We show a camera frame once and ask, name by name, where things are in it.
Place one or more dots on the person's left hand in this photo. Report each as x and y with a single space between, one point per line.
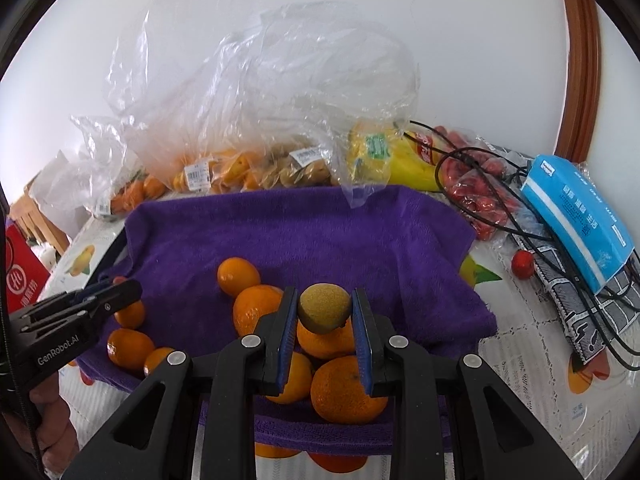
55 420

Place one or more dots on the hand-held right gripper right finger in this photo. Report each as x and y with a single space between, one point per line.
362 340

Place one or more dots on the black tray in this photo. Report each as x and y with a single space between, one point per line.
112 257

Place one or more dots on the blue tissue box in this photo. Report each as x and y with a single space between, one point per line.
575 215

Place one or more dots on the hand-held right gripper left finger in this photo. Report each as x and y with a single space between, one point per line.
287 340

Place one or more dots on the medium mandarin orange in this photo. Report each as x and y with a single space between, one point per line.
297 380

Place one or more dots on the large mandarin orange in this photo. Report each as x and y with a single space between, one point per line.
345 385
325 345
255 310

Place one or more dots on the yellow banana package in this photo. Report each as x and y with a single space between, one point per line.
380 155

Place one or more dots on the wooden chair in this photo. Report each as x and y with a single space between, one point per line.
35 220

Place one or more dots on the small yellow-green round fruit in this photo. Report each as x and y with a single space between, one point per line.
324 310

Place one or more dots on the brown wooden door frame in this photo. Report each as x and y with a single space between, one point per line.
580 85

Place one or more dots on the clear bag of red fruit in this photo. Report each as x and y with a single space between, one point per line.
475 195

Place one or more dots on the white plastic bag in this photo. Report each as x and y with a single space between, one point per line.
55 185

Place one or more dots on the clear bag of oranges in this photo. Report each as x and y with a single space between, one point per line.
135 195

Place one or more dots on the small mandarin orange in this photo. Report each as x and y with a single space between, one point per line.
157 360
130 349
131 314
238 275

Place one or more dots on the purple towel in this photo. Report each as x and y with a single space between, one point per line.
300 230

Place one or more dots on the small red tomato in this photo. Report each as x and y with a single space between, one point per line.
523 262

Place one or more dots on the red paper bag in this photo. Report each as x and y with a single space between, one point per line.
22 270

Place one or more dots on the clear bag of mandarins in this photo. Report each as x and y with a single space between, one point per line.
220 170

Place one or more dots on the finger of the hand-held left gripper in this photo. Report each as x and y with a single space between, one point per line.
115 297
90 293

